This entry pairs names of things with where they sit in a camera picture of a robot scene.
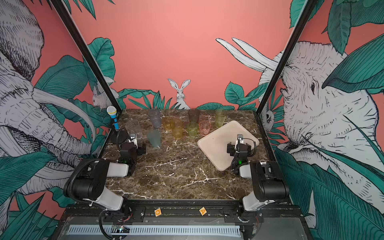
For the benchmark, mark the black front rail base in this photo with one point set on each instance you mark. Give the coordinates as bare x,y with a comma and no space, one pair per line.
231,211

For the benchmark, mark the blue grey plastic glass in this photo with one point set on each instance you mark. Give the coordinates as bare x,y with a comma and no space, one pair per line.
155,118

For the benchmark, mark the yellow plastic glass front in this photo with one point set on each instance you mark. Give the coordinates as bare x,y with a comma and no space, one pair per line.
177,128

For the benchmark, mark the amber plastic glass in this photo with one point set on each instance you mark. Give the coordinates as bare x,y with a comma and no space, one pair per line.
168,123

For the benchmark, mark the teal frosted glass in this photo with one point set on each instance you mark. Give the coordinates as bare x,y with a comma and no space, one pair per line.
154,138

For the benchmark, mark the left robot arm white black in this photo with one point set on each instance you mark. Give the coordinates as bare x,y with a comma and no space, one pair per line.
87,183

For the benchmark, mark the right black frame post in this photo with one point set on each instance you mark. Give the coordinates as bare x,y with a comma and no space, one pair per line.
298,29

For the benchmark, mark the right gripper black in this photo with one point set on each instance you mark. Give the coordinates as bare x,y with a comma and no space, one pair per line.
240,147

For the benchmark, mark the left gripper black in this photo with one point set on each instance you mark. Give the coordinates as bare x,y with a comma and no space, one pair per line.
119,137

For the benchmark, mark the green plastic glass short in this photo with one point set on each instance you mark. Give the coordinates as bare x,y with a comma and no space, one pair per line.
192,129

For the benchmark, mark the dark brown plastic glass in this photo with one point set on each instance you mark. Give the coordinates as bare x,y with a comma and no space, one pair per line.
194,115

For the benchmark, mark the clear plastic glass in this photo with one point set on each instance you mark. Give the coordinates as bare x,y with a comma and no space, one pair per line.
134,127

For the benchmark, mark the beige square tray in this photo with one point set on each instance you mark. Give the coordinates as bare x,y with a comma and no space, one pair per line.
214,145

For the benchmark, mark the tall light green glass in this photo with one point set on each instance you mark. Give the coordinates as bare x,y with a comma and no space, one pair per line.
220,117

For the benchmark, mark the black frame post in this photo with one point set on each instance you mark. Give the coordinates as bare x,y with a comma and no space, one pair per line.
66,18
298,29

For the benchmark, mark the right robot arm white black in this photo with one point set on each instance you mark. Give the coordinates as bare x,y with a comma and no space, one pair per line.
267,179

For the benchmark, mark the pink plastic glass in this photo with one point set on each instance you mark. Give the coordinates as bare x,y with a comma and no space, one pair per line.
204,127

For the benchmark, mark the left black frame post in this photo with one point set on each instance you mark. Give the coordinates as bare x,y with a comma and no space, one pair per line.
66,18

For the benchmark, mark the toy microphone on stand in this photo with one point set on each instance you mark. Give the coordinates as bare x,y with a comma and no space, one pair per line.
113,118

